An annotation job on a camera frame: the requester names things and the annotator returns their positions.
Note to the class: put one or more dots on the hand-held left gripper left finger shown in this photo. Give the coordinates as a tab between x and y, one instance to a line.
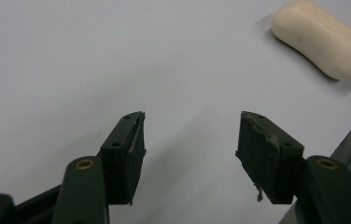
123	161

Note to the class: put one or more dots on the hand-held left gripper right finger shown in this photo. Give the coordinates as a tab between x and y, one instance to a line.
270	161

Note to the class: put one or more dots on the cream bar of soap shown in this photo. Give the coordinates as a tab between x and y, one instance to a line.
320	37

